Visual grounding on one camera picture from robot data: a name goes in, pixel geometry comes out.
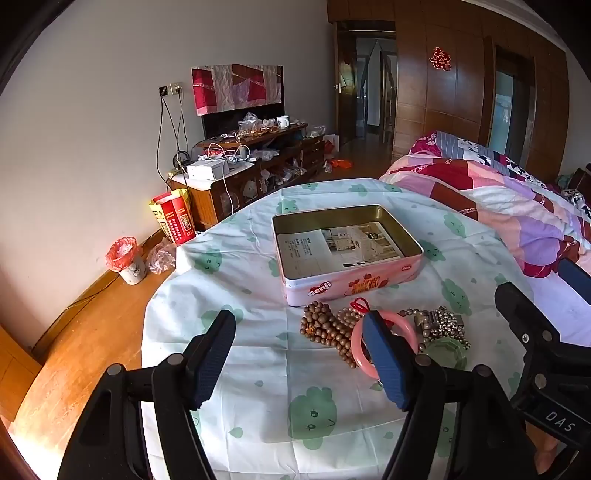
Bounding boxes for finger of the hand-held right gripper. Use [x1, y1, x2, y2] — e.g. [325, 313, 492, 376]
[556, 258, 591, 305]
[495, 281, 561, 356]

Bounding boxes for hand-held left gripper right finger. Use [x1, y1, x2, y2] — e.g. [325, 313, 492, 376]
[361, 310, 539, 480]

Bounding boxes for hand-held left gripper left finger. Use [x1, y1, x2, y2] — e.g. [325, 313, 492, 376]
[58, 310, 237, 480]

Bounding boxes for pink bangle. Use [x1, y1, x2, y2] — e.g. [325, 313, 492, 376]
[350, 310, 420, 381]

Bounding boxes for green jade bracelet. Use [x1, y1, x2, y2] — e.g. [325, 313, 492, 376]
[420, 336, 469, 370]

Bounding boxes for pearl necklace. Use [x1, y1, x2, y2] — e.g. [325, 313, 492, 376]
[336, 307, 365, 334]

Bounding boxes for silver bead chain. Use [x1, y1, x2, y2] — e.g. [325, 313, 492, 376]
[418, 307, 472, 349]

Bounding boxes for brown wooden bead strand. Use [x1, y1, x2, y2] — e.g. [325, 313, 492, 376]
[300, 301, 365, 370]

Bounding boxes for pink rectangular tin box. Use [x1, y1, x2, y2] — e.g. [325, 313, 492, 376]
[271, 204, 424, 309]

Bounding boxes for white green-print tablecloth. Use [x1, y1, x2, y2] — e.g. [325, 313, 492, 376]
[141, 178, 591, 480]

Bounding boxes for pink patchwork quilt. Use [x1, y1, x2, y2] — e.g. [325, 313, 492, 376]
[379, 130, 591, 278]

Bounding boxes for clear plastic bag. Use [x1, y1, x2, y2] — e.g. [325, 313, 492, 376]
[147, 237, 178, 274]

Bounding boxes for printed paper sheet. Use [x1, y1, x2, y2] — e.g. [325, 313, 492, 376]
[277, 222, 407, 280]

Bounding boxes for trash bin with red liner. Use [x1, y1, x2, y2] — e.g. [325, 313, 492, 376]
[106, 237, 148, 286]

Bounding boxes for yellow and red bag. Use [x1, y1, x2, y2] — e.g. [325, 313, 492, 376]
[148, 188, 194, 244]

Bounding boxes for wooden TV cabinet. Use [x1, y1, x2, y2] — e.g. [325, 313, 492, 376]
[168, 122, 326, 232]

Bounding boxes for grey star-print blanket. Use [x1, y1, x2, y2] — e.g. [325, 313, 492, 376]
[436, 131, 555, 185]

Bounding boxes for white box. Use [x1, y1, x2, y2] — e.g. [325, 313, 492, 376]
[186, 159, 230, 181]

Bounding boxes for brown wooden wardrobe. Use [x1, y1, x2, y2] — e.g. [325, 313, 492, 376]
[392, 0, 571, 185]

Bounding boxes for black television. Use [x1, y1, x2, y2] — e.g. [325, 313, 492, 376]
[202, 102, 286, 139]

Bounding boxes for red patchwork cover cloth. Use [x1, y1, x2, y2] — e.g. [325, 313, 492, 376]
[191, 64, 284, 116]

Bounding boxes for hanging power cables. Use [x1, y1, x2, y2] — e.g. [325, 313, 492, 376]
[156, 95, 190, 181]

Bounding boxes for red paper wall decoration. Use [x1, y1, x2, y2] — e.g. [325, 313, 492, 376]
[428, 46, 453, 71]

